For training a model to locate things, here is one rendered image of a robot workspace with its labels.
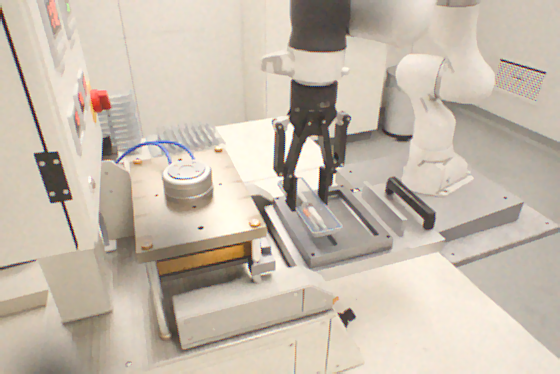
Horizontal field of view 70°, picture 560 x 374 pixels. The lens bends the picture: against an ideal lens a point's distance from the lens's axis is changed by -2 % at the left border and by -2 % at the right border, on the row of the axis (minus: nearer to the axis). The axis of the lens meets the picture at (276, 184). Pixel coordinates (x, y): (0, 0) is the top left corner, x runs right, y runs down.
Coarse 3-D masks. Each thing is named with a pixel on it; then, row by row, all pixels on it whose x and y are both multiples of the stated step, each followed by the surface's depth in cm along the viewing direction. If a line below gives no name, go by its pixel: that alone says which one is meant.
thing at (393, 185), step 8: (392, 176) 90; (392, 184) 88; (400, 184) 87; (392, 192) 91; (400, 192) 86; (408, 192) 84; (408, 200) 84; (416, 200) 82; (416, 208) 81; (424, 208) 79; (424, 216) 79; (432, 216) 78; (424, 224) 80; (432, 224) 80
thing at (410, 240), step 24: (360, 192) 92; (384, 192) 92; (264, 216) 88; (384, 216) 82; (408, 216) 84; (288, 240) 77; (408, 240) 77; (432, 240) 77; (336, 264) 72; (360, 264) 73; (384, 264) 75
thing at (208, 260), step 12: (204, 252) 61; (216, 252) 62; (228, 252) 62; (240, 252) 63; (168, 264) 60; (180, 264) 60; (192, 264) 61; (204, 264) 62; (216, 264) 63; (228, 264) 64; (168, 276) 61; (180, 276) 62
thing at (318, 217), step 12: (300, 180) 82; (300, 192) 78; (312, 192) 78; (300, 204) 75; (312, 204) 75; (324, 204) 75; (312, 216) 71; (324, 216) 72; (312, 228) 68; (324, 228) 68
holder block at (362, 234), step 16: (336, 192) 88; (288, 208) 82; (336, 208) 85; (352, 208) 84; (288, 224) 78; (352, 224) 80; (368, 224) 78; (304, 240) 73; (320, 240) 76; (336, 240) 73; (352, 240) 73; (368, 240) 73; (384, 240) 73; (304, 256) 72; (320, 256) 70; (336, 256) 71; (352, 256) 73
